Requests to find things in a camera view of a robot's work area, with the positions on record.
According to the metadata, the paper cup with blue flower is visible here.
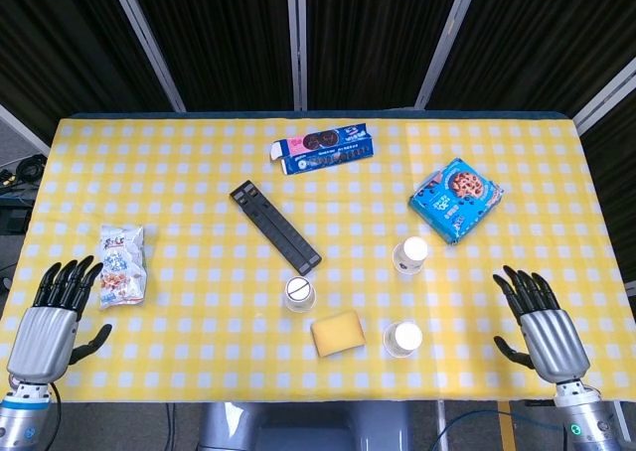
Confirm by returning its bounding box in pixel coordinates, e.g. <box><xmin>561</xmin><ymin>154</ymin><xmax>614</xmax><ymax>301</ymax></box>
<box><xmin>392</xmin><ymin>235</ymin><xmax>429</xmax><ymax>276</ymax></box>

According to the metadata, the yellow sponge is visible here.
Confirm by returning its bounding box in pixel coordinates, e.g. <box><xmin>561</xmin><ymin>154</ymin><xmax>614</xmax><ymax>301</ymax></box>
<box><xmin>310</xmin><ymin>309</ymin><xmax>368</xmax><ymax>359</ymax></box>

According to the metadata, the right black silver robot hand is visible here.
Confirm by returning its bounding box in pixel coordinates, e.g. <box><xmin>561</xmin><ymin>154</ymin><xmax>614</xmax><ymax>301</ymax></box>
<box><xmin>491</xmin><ymin>264</ymin><xmax>593</xmax><ymax>385</ymax></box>

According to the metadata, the black plastic tray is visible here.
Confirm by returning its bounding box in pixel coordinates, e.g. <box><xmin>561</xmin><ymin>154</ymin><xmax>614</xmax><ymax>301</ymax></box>
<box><xmin>229</xmin><ymin>180</ymin><xmax>323</xmax><ymax>275</ymax></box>

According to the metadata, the black cable bundle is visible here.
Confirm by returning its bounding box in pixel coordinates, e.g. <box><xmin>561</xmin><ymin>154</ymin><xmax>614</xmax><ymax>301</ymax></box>
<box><xmin>0</xmin><ymin>152</ymin><xmax>49</xmax><ymax>189</ymax></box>

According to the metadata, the silver snack bag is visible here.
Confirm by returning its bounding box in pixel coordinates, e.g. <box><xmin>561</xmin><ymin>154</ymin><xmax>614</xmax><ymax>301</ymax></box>
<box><xmin>98</xmin><ymin>224</ymin><xmax>149</xmax><ymax>311</ymax></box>

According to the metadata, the black equipment box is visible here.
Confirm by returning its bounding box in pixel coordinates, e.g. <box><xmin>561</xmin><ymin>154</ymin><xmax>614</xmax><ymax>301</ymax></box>
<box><xmin>0</xmin><ymin>198</ymin><xmax>32</xmax><ymax>234</ymax></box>

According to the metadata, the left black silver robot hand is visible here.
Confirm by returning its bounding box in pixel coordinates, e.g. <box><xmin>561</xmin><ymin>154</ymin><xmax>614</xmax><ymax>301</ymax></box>
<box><xmin>6</xmin><ymin>254</ymin><xmax>113</xmax><ymax>383</ymax></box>

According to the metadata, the yellow checkered tablecloth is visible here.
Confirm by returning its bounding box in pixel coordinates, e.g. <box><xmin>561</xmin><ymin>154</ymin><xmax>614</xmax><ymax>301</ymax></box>
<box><xmin>0</xmin><ymin>116</ymin><xmax>636</xmax><ymax>403</ymax></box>

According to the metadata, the paper cup with fern print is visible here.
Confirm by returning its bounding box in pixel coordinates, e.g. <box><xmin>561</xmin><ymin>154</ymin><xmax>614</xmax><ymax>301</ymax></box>
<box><xmin>382</xmin><ymin>321</ymin><xmax>424</xmax><ymax>360</ymax></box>

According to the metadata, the dark corrugated partition panel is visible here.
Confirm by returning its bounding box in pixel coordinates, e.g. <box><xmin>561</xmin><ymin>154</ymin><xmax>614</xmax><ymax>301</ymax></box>
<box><xmin>305</xmin><ymin>0</ymin><xmax>471</xmax><ymax>110</ymax></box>
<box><xmin>580</xmin><ymin>87</ymin><xmax>636</xmax><ymax>293</ymax></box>
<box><xmin>426</xmin><ymin>0</ymin><xmax>636</xmax><ymax>117</ymax></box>
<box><xmin>121</xmin><ymin>0</ymin><xmax>299</xmax><ymax>113</ymax></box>
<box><xmin>0</xmin><ymin>0</ymin><xmax>175</xmax><ymax>147</ymax></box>

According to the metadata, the blue chocolate chip cookie box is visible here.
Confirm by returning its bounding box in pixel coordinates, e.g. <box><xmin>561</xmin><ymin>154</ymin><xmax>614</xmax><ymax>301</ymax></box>
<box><xmin>408</xmin><ymin>157</ymin><xmax>505</xmax><ymax>246</ymax></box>

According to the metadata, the paper cup with lined base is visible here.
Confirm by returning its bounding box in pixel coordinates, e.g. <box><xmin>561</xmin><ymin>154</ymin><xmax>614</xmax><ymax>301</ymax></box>
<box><xmin>283</xmin><ymin>275</ymin><xmax>317</xmax><ymax>314</ymax></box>

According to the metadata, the white partition post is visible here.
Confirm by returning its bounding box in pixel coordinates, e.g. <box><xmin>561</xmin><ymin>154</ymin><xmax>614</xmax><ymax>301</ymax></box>
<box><xmin>0</xmin><ymin>102</ymin><xmax>51</xmax><ymax>167</ymax></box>
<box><xmin>106</xmin><ymin>0</ymin><xmax>188</xmax><ymax>113</ymax></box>
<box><xmin>570</xmin><ymin>56</ymin><xmax>636</xmax><ymax>134</ymax></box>
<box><xmin>414</xmin><ymin>0</ymin><xmax>486</xmax><ymax>110</ymax></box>
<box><xmin>285</xmin><ymin>0</ymin><xmax>309</xmax><ymax>112</ymax></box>

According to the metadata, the grey robot torso base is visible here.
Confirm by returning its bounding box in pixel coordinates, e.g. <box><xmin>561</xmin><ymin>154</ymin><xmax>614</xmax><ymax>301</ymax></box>
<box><xmin>198</xmin><ymin>399</ymin><xmax>413</xmax><ymax>451</ymax></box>

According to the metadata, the open blue sandwich cookie box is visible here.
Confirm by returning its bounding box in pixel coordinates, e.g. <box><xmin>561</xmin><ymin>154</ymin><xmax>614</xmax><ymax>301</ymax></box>
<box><xmin>269</xmin><ymin>123</ymin><xmax>375</xmax><ymax>176</ymax></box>

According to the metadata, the blue cable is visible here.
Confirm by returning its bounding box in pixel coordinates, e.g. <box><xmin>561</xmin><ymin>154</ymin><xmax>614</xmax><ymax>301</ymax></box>
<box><xmin>439</xmin><ymin>404</ymin><xmax>570</xmax><ymax>451</ymax></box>

